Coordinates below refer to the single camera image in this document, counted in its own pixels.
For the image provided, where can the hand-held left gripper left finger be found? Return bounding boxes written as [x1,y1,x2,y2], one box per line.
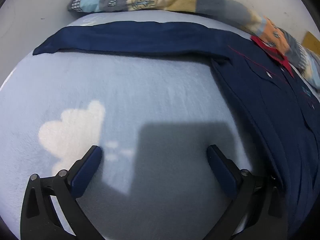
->
[20,145,105,240]

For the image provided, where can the navy blue work jacket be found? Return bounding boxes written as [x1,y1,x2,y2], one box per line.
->
[32,21,320,240]

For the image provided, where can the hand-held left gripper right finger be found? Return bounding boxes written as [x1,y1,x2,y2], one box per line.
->
[200,144,288,240]

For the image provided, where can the light blue cloud bed sheet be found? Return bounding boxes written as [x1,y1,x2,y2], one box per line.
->
[0,14,320,240]

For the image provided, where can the wooden headboard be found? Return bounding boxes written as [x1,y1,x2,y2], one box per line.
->
[302,31,320,55]

